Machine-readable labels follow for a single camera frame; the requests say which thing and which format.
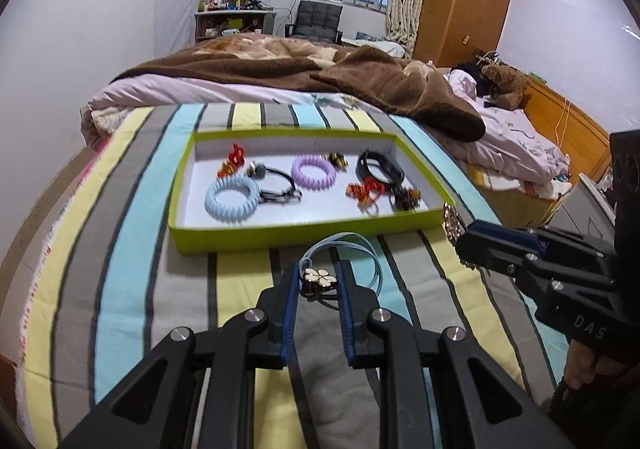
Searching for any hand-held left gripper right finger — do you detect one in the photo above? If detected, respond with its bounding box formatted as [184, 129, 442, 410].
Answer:
[336, 259, 576, 449]

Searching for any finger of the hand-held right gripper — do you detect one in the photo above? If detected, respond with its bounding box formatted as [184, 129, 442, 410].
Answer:
[467, 220, 613, 260]
[456, 231, 618, 312]

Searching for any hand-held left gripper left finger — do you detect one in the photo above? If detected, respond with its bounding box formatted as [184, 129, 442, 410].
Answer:
[57, 259, 303, 449]

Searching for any flower hair tie blue ribbon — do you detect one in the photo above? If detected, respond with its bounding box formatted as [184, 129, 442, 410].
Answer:
[299, 231, 383, 302]

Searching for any gold rhinestone hair clip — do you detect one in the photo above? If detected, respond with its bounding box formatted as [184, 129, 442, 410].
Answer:
[442, 203, 478, 271]

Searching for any green cardboard box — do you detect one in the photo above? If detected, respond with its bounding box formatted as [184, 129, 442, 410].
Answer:
[167, 128, 457, 256]

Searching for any blue spiral hair tie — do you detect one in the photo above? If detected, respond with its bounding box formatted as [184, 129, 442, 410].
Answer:
[205, 174, 261, 224]

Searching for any black wristband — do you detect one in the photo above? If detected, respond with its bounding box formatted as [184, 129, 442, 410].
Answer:
[356, 148, 406, 184]

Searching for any person's right forearm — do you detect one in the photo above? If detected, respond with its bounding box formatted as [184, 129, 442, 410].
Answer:
[547, 374, 640, 449]

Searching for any person's right hand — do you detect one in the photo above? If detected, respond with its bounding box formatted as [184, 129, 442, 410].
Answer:
[565, 341, 631, 392]

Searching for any grey bedside cabinet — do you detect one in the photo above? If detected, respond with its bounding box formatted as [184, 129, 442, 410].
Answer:
[555, 172, 618, 236]

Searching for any dark flower hair clip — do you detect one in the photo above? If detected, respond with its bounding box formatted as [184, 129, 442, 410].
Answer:
[389, 186, 422, 212]

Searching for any wooden headboard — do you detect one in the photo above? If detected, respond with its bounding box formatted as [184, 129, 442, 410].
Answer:
[520, 76, 611, 185]

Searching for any red orange hair clip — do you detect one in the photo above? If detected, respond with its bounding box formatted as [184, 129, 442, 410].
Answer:
[346, 178, 386, 202]
[216, 143, 247, 178]

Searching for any brown teddy bear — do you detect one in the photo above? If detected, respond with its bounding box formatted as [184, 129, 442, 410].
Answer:
[481, 63, 531, 111]

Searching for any black garment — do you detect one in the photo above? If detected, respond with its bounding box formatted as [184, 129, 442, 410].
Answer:
[457, 60, 496, 96]

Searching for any striped bedsheet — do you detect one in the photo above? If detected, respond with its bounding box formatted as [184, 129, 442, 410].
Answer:
[15, 102, 571, 449]

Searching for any brown fleece blanket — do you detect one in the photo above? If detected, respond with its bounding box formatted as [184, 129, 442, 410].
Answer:
[110, 36, 487, 142]

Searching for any blue white cloth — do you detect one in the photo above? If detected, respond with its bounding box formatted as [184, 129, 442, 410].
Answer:
[354, 30, 407, 57]

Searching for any pale pink quilt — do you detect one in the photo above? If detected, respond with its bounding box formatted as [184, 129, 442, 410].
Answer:
[80, 66, 571, 200]

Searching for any black padded chair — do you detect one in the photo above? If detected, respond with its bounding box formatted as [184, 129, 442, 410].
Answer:
[287, 0, 345, 46]

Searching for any wooden shelf desk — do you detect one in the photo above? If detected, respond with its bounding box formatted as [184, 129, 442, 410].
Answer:
[194, 9, 277, 44]

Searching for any yellow cable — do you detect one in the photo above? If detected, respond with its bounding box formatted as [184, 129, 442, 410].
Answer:
[552, 96, 573, 150]

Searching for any purple spiral hair tie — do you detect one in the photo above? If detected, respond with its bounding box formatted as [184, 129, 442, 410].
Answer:
[291, 154, 337, 191]

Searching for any black hair tie with bead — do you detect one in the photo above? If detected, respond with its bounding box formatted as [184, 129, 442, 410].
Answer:
[248, 160, 303, 206]

